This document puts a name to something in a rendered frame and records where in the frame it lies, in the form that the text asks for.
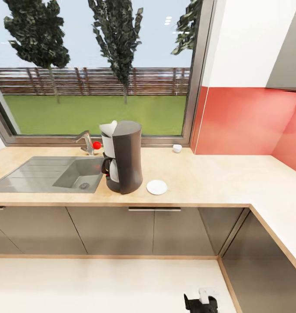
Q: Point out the fixed window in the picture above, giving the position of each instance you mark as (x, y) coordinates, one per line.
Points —
(67, 66)

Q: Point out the drop in sink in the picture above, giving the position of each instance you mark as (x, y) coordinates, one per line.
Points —
(57, 174)

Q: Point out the paper coffee filter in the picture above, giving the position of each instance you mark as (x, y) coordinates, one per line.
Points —
(109, 128)

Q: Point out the saucer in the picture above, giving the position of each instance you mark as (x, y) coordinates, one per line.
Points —
(156, 187)

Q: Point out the coffee cup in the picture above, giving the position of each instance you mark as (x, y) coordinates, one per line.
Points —
(177, 148)

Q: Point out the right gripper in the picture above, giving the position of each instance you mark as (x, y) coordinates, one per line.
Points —
(196, 306)

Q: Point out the coffee maker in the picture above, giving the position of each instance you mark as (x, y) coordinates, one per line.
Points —
(124, 152)

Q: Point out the bottle of coffee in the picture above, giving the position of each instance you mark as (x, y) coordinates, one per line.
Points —
(108, 163)

